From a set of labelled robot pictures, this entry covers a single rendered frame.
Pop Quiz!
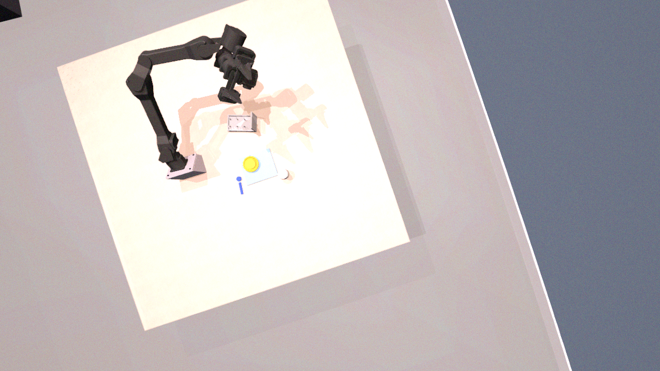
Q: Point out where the golden yellow plate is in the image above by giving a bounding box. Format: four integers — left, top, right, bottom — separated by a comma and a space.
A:
242, 156, 259, 172

